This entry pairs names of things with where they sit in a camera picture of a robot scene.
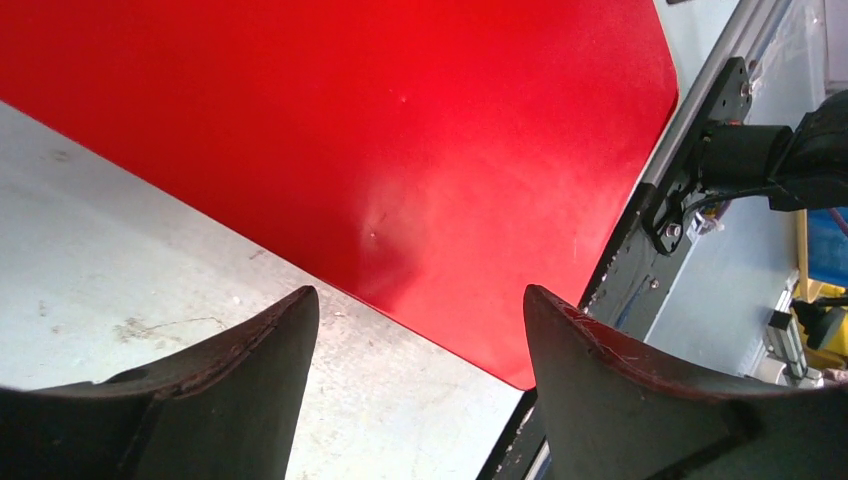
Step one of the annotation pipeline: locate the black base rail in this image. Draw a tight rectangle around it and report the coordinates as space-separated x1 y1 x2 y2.
476 56 757 480

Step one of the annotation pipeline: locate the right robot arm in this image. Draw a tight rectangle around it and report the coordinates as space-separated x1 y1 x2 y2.
685 90 847 214

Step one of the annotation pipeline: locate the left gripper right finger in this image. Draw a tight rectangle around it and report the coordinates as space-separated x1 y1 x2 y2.
523 285 847 479

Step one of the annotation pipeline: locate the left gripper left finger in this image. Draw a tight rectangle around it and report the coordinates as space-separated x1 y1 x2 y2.
1 286 319 479

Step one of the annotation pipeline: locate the red box lid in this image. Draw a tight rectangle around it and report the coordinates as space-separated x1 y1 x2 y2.
1 1 678 390

